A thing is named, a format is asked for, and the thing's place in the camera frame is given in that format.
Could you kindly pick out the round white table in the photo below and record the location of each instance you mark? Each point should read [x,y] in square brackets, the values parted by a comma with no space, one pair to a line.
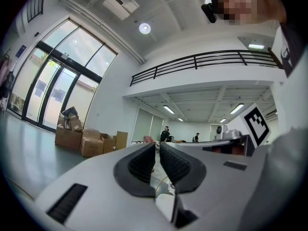
[164,203]

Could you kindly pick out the black folded item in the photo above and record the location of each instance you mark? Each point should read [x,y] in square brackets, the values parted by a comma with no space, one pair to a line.
[69,111]

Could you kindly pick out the small labelled cardboard box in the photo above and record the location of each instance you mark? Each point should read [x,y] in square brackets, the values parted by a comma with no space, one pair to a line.
[75,126]

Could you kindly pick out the tall flat cardboard box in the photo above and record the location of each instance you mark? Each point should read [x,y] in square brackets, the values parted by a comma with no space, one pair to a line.
[122,141]

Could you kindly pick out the grey window blinds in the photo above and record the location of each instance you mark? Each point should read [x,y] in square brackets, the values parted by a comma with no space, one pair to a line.
[144,129]

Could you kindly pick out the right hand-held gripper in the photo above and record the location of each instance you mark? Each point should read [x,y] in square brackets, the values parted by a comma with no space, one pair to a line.
[240,124]

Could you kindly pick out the black-framed glass door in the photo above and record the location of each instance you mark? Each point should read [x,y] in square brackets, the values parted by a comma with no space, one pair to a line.
[60,90]

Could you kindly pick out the black head-worn camera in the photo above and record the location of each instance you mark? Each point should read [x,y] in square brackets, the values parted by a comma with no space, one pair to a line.
[209,12]

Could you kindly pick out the closed cardboard box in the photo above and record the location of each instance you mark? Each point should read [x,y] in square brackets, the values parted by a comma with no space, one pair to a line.
[91,144]

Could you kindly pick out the large open cardboard box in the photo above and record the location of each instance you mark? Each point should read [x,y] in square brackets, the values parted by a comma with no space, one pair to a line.
[68,138]

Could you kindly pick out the blue wall sign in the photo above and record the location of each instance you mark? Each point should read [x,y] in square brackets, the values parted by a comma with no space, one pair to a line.
[21,50]

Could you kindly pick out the white ceiling pipes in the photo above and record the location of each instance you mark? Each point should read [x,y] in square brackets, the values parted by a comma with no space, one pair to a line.
[103,25]

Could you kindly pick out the white ceiling air conditioner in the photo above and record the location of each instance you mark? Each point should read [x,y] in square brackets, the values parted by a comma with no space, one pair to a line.
[120,2]

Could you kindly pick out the person's head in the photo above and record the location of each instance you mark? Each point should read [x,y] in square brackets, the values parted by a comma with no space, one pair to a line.
[252,1]

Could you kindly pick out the hanging clothes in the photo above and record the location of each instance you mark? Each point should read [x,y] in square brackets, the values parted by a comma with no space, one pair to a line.
[6,80]

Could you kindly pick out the pink sofa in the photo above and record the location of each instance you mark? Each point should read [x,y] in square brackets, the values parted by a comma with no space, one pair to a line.
[149,139]

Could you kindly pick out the black balcony railing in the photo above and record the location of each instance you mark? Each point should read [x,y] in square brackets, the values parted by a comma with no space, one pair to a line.
[196,62]

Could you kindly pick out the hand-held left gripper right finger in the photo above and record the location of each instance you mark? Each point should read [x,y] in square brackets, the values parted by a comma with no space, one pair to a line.
[221,189]

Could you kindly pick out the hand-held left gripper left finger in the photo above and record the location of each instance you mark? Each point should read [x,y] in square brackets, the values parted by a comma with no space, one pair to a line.
[96,189]

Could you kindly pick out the open-flap cardboard box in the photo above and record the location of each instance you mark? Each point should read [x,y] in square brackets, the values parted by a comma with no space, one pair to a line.
[108,144]

